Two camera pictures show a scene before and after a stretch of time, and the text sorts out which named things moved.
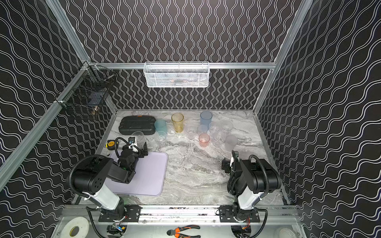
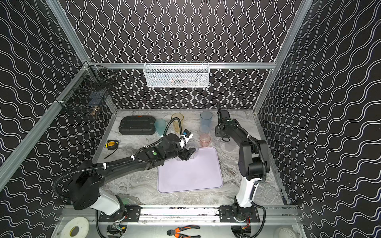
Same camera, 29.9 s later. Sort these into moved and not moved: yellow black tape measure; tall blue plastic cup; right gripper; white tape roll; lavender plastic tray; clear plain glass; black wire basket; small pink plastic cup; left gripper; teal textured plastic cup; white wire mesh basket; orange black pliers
Moved: left gripper; lavender plastic tray; right gripper; clear plain glass
Not moved: black wire basket; orange black pliers; teal textured plastic cup; tall blue plastic cup; small pink plastic cup; white wire mesh basket; white tape roll; yellow black tape measure
